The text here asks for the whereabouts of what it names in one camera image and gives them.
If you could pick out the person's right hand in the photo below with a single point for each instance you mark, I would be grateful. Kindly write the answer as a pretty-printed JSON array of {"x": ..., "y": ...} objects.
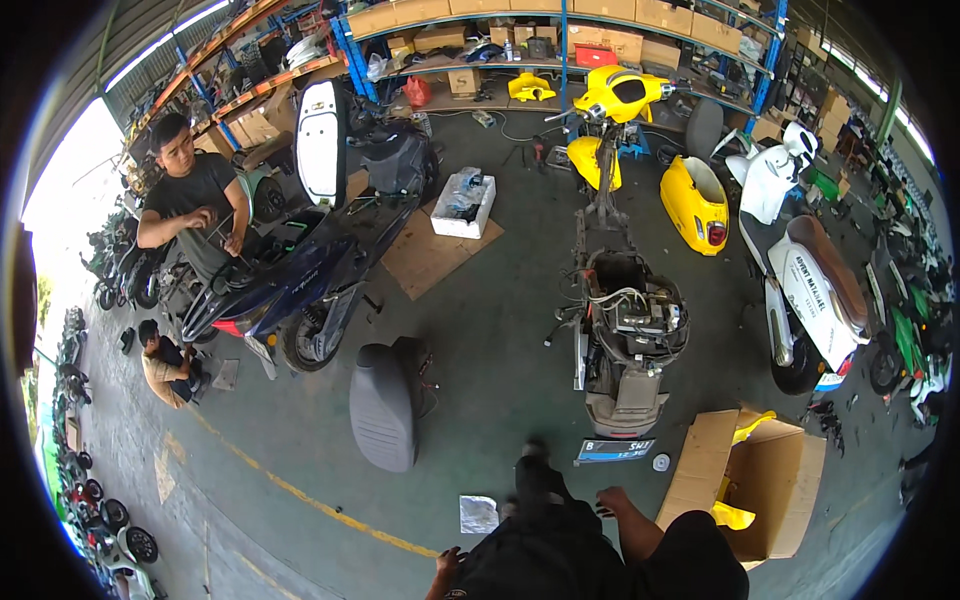
[{"x": 616, "y": 502}]

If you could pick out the person's left hand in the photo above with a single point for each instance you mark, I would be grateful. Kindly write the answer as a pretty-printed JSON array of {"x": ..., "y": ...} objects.
[{"x": 449, "y": 564}]

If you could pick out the person's left fingers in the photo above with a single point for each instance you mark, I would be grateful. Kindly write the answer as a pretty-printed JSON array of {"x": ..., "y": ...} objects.
[{"x": 457, "y": 556}]

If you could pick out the person's right fingers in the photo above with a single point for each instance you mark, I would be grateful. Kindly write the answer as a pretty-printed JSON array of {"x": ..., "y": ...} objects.
[{"x": 604, "y": 505}]

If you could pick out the silver foil bag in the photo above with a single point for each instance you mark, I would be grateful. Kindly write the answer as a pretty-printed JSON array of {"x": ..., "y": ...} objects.
[{"x": 478, "y": 514}]

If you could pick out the person's legs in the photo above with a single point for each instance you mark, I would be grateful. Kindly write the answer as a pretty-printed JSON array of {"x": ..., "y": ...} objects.
[{"x": 544, "y": 525}]

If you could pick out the small white round disc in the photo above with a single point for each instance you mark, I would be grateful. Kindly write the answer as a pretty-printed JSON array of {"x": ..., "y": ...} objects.
[{"x": 661, "y": 462}]

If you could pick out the person's body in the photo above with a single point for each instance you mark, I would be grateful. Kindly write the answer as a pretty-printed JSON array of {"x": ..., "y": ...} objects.
[{"x": 694, "y": 559}]

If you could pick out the yellow scooter panel in box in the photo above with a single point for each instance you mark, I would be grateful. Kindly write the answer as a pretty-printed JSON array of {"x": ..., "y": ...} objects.
[{"x": 731, "y": 516}]

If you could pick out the grey scooter seat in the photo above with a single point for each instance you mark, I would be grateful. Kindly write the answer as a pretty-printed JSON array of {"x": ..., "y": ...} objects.
[{"x": 386, "y": 405}]

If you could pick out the open cardboard box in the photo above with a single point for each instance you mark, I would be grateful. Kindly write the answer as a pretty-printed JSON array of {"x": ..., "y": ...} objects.
[{"x": 776, "y": 480}]

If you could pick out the stripped yellow scooter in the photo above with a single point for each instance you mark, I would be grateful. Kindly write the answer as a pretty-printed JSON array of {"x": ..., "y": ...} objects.
[{"x": 626, "y": 315}]

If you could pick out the black scooter parts heap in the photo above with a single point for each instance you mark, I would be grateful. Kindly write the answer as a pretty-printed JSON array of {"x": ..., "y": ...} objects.
[{"x": 825, "y": 424}]

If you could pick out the small grey cardboard piece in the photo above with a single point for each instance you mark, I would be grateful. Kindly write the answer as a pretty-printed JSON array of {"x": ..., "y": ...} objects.
[{"x": 226, "y": 374}]

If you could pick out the flat cardboard sheet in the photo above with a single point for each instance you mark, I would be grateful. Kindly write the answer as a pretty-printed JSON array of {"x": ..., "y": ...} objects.
[{"x": 424, "y": 259}]

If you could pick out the white scooter with brown seat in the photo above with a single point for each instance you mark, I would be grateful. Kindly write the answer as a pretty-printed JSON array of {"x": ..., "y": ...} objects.
[{"x": 814, "y": 289}]

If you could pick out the yellow scooter body panel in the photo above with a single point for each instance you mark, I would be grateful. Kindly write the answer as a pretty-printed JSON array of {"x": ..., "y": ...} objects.
[{"x": 694, "y": 202}]

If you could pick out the dark blue scooter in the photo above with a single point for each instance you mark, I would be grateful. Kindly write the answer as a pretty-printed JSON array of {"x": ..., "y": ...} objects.
[{"x": 300, "y": 270}]

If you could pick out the white styrofoam box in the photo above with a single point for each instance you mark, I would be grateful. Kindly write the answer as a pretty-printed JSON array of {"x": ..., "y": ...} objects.
[{"x": 463, "y": 204}]

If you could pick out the green motorcycles group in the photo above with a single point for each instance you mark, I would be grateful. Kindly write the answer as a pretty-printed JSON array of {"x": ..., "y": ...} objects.
[{"x": 911, "y": 315}]

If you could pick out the row of parked motorcycles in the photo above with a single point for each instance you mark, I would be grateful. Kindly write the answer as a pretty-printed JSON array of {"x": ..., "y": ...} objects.
[{"x": 97, "y": 495}]

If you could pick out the small black floor object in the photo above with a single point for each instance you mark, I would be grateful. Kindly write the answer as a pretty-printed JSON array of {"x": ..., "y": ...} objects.
[{"x": 127, "y": 340}]

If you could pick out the pale green scooter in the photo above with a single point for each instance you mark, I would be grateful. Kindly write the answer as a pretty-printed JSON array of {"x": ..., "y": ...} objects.
[{"x": 264, "y": 184}]

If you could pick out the yellow scooter fairing piece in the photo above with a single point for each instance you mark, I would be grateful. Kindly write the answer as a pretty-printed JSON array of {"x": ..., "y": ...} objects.
[{"x": 531, "y": 88}]

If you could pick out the dark motorcycles group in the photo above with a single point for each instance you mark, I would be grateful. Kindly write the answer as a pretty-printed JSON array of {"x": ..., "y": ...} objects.
[{"x": 124, "y": 266}]

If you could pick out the red plastic bag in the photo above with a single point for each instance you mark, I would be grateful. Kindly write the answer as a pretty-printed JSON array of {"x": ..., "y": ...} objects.
[{"x": 418, "y": 91}]

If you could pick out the stack of cartons and shelves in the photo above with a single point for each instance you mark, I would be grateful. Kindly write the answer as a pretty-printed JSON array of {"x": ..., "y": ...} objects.
[{"x": 821, "y": 90}]

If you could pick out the blue shelf rack with cartons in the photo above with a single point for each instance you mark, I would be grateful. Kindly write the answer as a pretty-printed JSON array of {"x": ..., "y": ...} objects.
[{"x": 562, "y": 37}]

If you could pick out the orange shelf rack with parts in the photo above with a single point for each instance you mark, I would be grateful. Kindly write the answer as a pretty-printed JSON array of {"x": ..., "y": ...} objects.
[{"x": 247, "y": 82}]

